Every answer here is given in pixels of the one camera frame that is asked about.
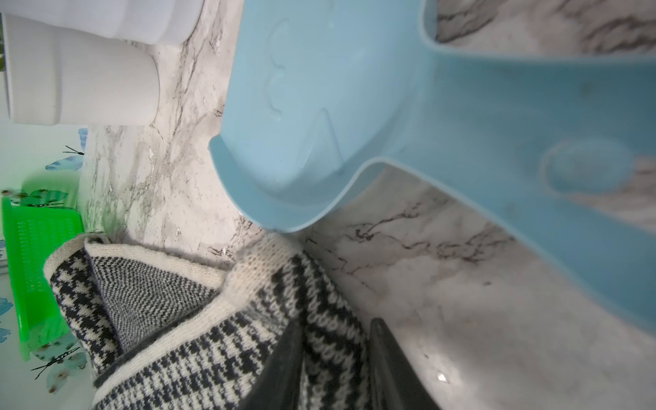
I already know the flowering plant in white pot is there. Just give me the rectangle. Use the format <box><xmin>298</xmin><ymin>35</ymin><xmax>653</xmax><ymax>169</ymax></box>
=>
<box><xmin>1</xmin><ymin>0</ymin><xmax>203</xmax><ymax>44</ymax></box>

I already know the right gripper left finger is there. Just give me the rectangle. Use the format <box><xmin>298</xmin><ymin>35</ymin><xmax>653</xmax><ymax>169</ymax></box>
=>
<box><xmin>239</xmin><ymin>320</ymin><xmax>304</xmax><ymax>410</ymax></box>

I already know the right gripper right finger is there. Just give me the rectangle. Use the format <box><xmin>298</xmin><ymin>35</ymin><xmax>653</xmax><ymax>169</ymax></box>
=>
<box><xmin>369</xmin><ymin>318</ymin><xmax>440</xmax><ymax>410</ymax></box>

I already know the light blue plastic scoop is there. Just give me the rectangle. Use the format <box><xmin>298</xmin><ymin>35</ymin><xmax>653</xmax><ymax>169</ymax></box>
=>
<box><xmin>209</xmin><ymin>1</ymin><xmax>655</xmax><ymax>331</ymax></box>

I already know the small succulent in white pot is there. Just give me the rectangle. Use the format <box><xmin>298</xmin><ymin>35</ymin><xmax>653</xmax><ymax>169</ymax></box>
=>
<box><xmin>2</xmin><ymin>14</ymin><xmax>160</xmax><ymax>126</ymax></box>

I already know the black white patterned knit scarf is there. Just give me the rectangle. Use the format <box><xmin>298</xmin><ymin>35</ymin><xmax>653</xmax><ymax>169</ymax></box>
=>
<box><xmin>44</xmin><ymin>232</ymin><xmax>372</xmax><ymax>409</ymax></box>

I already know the green plastic basket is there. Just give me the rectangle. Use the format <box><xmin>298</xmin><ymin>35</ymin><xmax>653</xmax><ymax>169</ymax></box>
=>
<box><xmin>2</xmin><ymin>198</ymin><xmax>84</xmax><ymax>360</ymax></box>

